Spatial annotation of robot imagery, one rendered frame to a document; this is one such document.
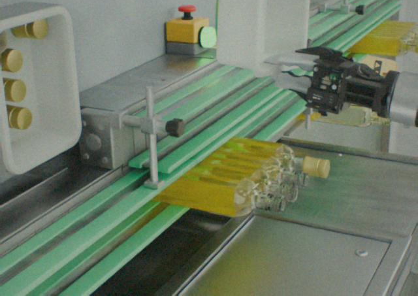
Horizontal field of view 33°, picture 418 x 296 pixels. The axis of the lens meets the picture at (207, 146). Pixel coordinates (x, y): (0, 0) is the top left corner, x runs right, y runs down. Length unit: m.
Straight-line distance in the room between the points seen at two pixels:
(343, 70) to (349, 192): 0.61
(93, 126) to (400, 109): 0.49
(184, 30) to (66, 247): 0.66
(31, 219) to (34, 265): 0.10
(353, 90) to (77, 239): 0.45
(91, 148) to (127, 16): 0.33
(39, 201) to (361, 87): 0.51
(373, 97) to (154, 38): 0.61
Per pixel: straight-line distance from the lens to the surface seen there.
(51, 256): 0.97
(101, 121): 1.15
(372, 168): 1.74
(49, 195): 1.11
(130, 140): 1.21
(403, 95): 1.03
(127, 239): 1.15
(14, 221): 1.04
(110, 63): 1.36
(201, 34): 1.50
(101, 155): 1.17
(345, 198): 1.58
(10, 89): 1.06
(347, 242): 1.33
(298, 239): 1.33
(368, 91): 1.05
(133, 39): 1.42
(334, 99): 1.04
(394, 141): 7.46
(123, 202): 1.10
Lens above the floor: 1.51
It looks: 25 degrees down
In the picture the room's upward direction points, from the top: 99 degrees clockwise
